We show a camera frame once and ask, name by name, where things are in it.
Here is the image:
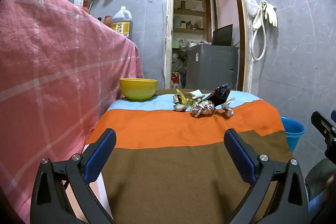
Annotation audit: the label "white power cable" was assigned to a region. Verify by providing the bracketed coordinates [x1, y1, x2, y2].
[162, 0, 169, 88]

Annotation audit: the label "white red wrapper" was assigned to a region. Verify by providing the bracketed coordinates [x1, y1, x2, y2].
[190, 99, 217, 118]

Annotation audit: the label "grey washing machine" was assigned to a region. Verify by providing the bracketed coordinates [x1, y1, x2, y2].
[186, 44, 239, 90]

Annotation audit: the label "dark blue snack bag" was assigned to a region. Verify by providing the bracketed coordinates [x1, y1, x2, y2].
[204, 83, 233, 107]

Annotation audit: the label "wooden door frame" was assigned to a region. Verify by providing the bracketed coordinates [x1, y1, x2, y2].
[164, 0, 254, 93]

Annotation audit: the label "twisted white wrapper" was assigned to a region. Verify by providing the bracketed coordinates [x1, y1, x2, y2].
[221, 97, 235, 118]

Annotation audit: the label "cream rubber gloves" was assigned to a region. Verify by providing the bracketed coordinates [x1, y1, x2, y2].
[260, 0, 278, 28]

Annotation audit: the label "wooden wall shelf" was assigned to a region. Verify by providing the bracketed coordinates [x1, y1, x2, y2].
[173, 0, 212, 35]

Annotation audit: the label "pink plaid cloth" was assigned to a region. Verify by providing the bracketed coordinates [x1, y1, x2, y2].
[0, 0, 144, 224]

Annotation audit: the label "striped orange brown blanket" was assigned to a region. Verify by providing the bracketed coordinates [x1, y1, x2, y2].
[87, 89, 294, 224]

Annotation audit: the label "yellow snack wrapper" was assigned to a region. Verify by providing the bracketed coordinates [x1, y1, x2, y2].
[175, 88, 196, 106]

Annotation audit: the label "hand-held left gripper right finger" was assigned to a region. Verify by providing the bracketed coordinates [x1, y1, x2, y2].
[224, 128, 310, 224]

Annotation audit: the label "white hose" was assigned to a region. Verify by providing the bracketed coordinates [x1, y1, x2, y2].
[251, 1, 267, 61]

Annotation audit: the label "person's right hand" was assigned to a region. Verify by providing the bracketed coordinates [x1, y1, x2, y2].
[325, 174, 336, 201]

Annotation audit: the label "black monitor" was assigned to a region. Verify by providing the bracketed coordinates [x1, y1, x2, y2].
[211, 24, 234, 46]

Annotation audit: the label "person's dark clothing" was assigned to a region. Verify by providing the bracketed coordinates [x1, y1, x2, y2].
[304, 158, 336, 201]

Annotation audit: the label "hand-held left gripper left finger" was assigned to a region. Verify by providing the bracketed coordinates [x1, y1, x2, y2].
[30, 128, 117, 224]

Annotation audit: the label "yellow bowl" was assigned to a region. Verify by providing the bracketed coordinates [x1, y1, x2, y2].
[119, 78, 158, 102]

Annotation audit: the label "large cooking oil bottle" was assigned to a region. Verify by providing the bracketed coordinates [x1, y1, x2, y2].
[110, 6, 132, 39]

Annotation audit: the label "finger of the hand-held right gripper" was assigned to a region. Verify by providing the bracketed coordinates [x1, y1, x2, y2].
[311, 112, 336, 141]

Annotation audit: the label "blue plastic bucket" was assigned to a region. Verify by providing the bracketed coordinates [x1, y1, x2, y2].
[280, 116, 306, 151]

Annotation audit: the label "red white plastic bag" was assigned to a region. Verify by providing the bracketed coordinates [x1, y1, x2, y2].
[171, 72, 182, 89]

